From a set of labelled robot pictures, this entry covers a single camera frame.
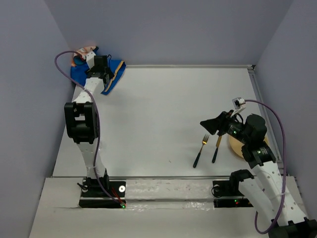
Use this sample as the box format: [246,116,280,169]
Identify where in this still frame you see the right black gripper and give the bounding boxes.
[199,109,250,144]

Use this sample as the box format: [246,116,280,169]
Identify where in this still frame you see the blue cartoon placemat cloth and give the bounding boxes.
[70,46,126,95]

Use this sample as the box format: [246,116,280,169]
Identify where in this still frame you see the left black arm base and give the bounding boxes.
[77,178,126,209]

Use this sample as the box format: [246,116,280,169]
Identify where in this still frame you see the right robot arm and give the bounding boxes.
[200,112,317,238]

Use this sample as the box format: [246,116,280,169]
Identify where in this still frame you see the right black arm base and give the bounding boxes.
[211,180,253,208]

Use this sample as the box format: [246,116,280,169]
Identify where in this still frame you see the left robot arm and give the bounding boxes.
[64,55,114,199]

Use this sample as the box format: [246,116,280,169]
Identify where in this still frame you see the tan round plate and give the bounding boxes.
[228,135,270,160]

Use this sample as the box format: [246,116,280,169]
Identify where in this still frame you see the gold knife dark handle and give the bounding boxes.
[211,136,222,163]

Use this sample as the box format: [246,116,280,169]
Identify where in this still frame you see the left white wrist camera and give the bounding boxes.
[82,51,96,69]

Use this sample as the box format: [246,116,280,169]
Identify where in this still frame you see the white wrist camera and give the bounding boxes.
[82,51,96,69]
[232,97,246,116]

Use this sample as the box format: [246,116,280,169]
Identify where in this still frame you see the gold fork dark handle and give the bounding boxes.
[193,134,210,168]

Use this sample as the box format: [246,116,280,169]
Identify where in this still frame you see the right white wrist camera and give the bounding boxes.
[232,97,246,116]

